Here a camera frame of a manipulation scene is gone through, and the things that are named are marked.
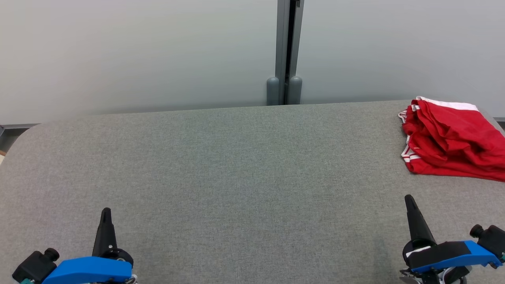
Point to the black left gripper body blue tape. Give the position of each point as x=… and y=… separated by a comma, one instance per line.
x=90, y=270

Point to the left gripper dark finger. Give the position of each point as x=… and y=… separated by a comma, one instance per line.
x=105, y=236

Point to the black right gripper body blue tape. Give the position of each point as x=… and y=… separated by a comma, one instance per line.
x=446, y=256

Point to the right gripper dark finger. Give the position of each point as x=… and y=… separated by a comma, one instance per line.
x=419, y=230

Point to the red Bulls 23 jersey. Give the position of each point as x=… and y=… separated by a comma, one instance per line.
x=453, y=169

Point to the red Bulls 23 shorts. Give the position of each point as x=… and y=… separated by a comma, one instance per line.
x=449, y=126

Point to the grey fabric upholstered surface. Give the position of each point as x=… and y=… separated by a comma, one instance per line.
x=236, y=177

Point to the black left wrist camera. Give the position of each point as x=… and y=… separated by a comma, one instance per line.
x=33, y=266

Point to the grey baseboard rail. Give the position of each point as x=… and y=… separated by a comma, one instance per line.
x=17, y=126

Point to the grey cylindrical post foot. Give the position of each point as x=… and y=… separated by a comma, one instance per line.
x=294, y=91
x=273, y=92

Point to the grey vertical partition post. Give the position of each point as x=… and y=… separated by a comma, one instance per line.
x=282, y=39

